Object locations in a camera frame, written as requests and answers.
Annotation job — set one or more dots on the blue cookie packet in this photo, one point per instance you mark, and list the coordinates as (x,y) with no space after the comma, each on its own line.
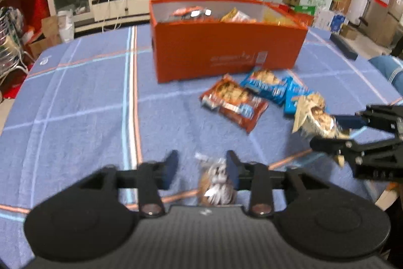
(264,86)
(292,95)

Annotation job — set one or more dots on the blue plaid tablecloth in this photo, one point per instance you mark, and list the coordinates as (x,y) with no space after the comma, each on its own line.
(78,98)

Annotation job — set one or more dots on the clear yellow cake packet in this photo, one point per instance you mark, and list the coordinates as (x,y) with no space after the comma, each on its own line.
(278,18)

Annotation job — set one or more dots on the orange cardboard box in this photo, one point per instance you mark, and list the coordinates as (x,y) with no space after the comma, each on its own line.
(220,51)

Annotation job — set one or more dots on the blue carton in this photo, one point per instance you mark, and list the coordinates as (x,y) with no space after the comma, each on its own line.
(338,22)

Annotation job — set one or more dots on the open cardboard box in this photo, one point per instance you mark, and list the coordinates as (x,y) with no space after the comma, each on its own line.
(47,32)

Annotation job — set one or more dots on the blue denim cloth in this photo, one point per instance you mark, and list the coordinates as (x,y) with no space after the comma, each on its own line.
(387,67)

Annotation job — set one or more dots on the orange silver snack packet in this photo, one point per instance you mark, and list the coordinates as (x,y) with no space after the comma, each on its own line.
(189,12)

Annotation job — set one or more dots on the brown silver cake packet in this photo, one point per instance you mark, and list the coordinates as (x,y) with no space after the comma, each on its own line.
(217,184)

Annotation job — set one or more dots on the yellow snack packet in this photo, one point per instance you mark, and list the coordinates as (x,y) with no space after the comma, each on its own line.
(236,17)

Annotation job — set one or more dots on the grey metal cabinet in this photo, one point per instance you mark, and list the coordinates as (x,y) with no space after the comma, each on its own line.
(385,4)

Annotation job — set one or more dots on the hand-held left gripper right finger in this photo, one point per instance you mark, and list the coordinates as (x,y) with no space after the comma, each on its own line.
(233,171)

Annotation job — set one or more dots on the white snack packet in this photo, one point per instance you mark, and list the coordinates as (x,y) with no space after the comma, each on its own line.
(314,116)

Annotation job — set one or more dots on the green orange bag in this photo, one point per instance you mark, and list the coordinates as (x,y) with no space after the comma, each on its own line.
(305,10)

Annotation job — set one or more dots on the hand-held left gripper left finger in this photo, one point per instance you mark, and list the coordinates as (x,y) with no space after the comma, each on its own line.
(170,168)

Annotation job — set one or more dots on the white carton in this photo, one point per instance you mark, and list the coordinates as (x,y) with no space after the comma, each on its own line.
(324,18)

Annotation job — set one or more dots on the long black box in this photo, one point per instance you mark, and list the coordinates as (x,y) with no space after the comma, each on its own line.
(343,46)

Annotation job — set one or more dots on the brown cookie packet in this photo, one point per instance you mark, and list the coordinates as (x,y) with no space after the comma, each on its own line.
(233,102)

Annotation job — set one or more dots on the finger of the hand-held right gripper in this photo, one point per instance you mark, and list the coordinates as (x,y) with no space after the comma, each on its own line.
(333,146)
(348,121)

